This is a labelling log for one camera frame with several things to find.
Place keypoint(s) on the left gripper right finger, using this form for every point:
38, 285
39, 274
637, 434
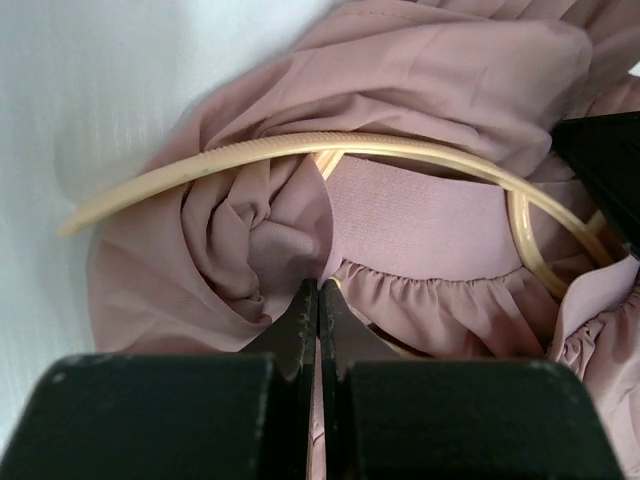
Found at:
389, 417

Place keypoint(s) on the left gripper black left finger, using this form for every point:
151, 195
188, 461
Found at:
244, 415

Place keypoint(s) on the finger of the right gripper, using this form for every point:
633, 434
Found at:
603, 152

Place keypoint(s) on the beige wooden hanger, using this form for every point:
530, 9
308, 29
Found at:
300, 145

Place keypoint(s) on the dusty pink pleated skirt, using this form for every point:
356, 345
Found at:
488, 77

